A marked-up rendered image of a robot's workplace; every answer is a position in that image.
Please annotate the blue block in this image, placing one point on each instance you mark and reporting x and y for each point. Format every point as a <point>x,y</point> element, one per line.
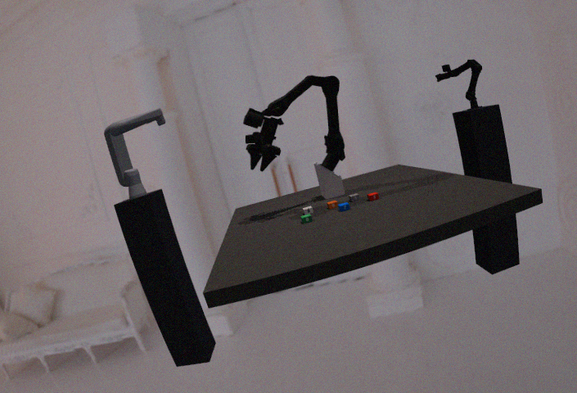
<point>343,207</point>

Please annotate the green block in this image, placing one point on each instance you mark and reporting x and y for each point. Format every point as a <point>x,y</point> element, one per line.
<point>306,218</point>

